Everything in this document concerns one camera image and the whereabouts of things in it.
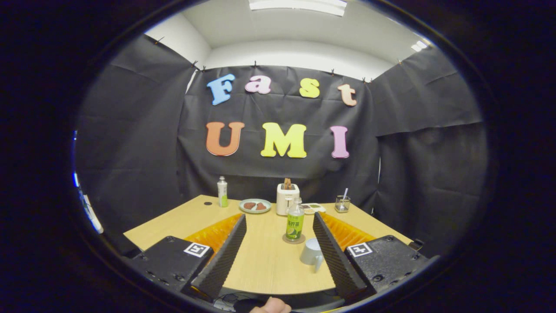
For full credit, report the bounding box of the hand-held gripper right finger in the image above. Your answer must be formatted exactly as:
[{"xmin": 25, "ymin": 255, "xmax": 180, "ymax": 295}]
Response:
[{"xmin": 313, "ymin": 212, "xmax": 430, "ymax": 300}]

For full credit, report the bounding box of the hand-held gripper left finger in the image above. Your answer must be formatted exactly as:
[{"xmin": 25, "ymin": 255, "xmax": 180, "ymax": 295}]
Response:
[{"xmin": 128, "ymin": 212, "xmax": 247, "ymax": 303}]

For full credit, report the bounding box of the white cup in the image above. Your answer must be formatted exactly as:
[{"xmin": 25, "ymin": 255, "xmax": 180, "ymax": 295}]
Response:
[{"xmin": 300, "ymin": 237, "xmax": 324, "ymax": 273}]

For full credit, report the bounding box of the clear juice bottle green label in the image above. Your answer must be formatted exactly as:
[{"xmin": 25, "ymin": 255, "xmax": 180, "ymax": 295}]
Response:
[{"xmin": 285, "ymin": 198, "xmax": 305, "ymax": 242}]

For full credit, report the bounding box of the slim white bottle green label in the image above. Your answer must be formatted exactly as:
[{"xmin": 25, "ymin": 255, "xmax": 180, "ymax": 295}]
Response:
[{"xmin": 217, "ymin": 176, "xmax": 228, "ymax": 208}]

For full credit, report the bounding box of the wooden table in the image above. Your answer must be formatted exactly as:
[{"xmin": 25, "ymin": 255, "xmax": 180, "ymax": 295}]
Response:
[{"xmin": 123, "ymin": 194, "xmax": 413, "ymax": 295}]

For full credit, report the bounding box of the pale green plate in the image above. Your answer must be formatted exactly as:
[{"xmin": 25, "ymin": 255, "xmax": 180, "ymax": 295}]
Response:
[{"xmin": 239, "ymin": 198, "xmax": 272, "ymax": 214}]

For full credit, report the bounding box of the white toaster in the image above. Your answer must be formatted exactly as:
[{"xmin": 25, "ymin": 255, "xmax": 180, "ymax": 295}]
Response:
[{"xmin": 276, "ymin": 183, "xmax": 300, "ymax": 216}]

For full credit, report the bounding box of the large ceiling light panel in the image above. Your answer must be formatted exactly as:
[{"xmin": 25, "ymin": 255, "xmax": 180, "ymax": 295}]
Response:
[{"xmin": 248, "ymin": 0, "xmax": 348, "ymax": 17}]

